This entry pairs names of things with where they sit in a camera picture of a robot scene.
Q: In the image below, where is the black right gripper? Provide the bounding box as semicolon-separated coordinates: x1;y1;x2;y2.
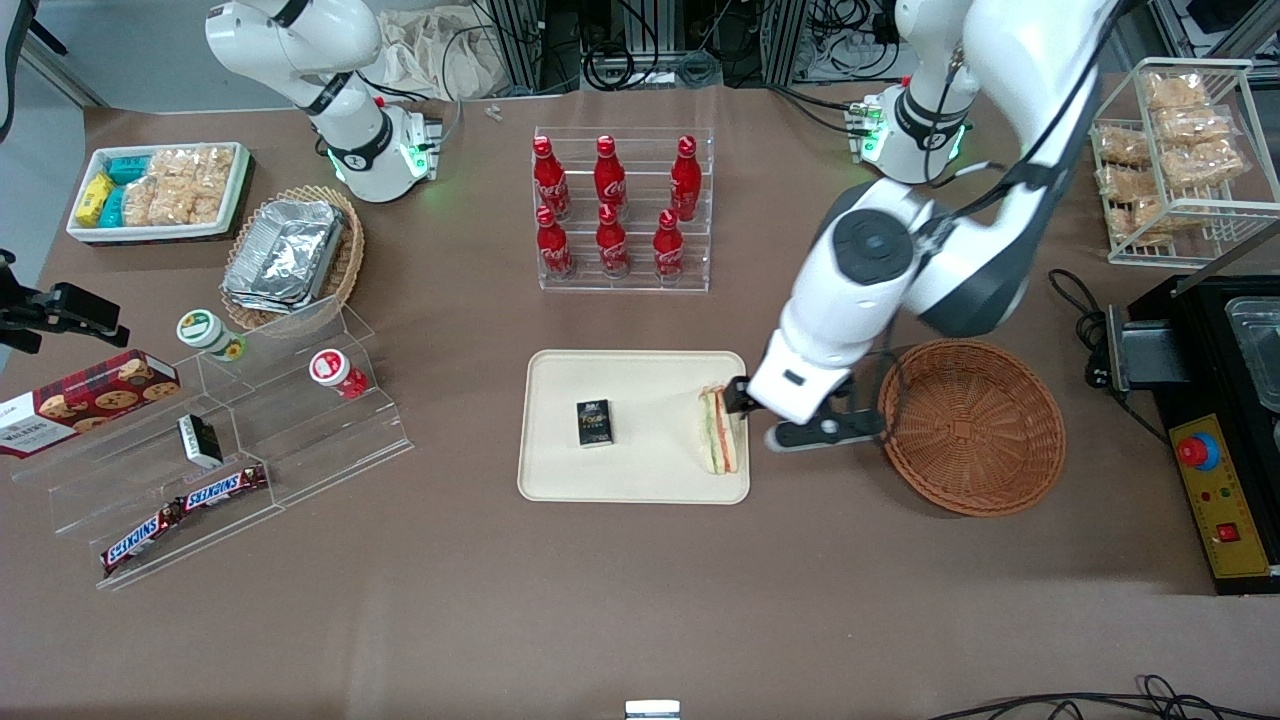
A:
38;283;132;350

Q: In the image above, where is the triangular layered sandwich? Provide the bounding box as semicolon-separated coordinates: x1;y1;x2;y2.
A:
696;385;742;477

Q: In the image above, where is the beige plastic tray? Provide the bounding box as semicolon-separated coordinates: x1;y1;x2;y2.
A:
517;349;751;506

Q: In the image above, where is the round brown wicker basket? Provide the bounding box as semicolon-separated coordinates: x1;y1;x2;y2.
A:
878;339;1067;518

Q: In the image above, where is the oval light wicker basket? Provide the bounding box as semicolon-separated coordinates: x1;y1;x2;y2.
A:
221;184;366;334

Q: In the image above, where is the red tartan cookie box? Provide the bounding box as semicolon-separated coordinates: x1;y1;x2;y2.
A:
0;350;182;460

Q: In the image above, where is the green lidded cup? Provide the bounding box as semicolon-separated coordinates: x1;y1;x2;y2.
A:
177;309;248;363

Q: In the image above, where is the white rectangular snack bin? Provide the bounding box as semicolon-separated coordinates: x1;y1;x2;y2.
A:
66;142;252;245

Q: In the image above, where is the small black white box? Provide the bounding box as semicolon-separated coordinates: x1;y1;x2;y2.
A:
177;414;226;470

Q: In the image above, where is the clear bag of rice crackers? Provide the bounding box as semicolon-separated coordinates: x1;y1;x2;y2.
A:
122;180;193;227
193;146;237;199
148;148;204;187

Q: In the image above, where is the yellow snack pack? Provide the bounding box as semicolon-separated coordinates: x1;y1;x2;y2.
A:
75;172;117;227

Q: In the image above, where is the small black printed box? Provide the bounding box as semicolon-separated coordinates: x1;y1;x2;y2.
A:
575;399;614;448

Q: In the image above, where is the clear acrylic bottle rack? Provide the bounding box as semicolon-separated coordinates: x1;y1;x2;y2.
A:
533;126;715;294

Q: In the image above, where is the red cola bottle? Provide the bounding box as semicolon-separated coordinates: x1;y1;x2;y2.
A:
532;136;572;221
652;208;687;283
594;135;629;216
596;203;632;278
535;206;577;281
669;135;703;223

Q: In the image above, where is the snickers chocolate bar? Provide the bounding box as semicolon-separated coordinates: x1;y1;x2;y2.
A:
100;500;187;578
181;464;270;514

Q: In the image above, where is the aluminium foil container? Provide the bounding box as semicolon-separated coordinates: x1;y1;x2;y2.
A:
219;199;347;316

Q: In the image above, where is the clear acrylic stepped shelf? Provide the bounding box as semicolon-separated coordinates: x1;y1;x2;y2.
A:
12;296;416;591

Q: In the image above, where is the red lidded cup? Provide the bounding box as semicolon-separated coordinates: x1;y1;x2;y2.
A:
308;349;370;401

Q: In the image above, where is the beige crumpled cloth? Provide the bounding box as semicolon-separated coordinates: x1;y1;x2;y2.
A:
373;8;503;102

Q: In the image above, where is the bagged fried snack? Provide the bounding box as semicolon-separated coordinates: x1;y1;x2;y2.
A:
1095;127;1153;167
1164;140;1247;188
1109;197;1169;247
1154;107;1233;147
1144;72;1208;111
1096;164;1158;202

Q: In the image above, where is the black machine housing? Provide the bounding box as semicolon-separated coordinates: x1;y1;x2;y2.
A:
1128;220;1280;597

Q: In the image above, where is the clear plastic container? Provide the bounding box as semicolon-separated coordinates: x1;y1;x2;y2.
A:
1224;296;1280;413

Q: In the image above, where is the black curved cable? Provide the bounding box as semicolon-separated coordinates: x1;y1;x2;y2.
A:
0;0;41;143

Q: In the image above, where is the black base cable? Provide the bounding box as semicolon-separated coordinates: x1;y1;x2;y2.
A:
768;84;865;136

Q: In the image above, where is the coiled black cable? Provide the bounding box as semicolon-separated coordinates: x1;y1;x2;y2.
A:
583;42;638;93

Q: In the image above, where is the black power cable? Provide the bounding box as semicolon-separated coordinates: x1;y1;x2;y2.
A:
1047;267;1173;447

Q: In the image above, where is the aluminium frame post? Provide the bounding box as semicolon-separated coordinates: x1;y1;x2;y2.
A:
762;0;813;87
488;0;549;93

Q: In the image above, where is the thin black cable bundle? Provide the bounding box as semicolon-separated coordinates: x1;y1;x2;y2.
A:
925;674;1280;720

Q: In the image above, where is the white wire rack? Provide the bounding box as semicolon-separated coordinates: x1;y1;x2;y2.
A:
1088;57;1280;268

